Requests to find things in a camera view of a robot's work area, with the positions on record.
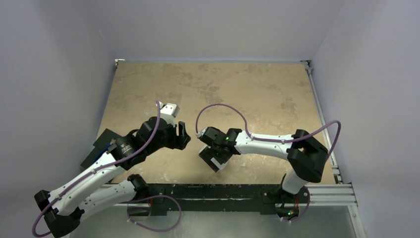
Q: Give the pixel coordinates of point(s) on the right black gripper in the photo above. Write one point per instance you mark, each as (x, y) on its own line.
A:
(207, 136)

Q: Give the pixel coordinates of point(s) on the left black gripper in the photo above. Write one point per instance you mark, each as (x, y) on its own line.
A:
(178, 141)

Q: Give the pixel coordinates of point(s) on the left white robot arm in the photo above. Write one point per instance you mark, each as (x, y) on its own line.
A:
(65, 208)

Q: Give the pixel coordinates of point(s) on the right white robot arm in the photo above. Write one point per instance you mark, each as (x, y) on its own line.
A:
(306, 155)

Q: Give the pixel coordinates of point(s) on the black box with blue tool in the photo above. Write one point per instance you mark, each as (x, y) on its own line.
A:
(99, 145)

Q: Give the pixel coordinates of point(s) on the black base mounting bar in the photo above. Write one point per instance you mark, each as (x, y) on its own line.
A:
(266, 199)

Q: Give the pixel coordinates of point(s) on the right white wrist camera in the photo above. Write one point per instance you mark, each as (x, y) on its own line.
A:
(200, 133)

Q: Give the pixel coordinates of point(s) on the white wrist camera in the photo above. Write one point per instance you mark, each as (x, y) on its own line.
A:
(200, 133)
(168, 112)

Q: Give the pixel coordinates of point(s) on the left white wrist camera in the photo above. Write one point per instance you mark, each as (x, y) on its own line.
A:
(168, 112)

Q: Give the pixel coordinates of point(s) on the aluminium frame rail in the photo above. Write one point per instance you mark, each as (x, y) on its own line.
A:
(339, 194)

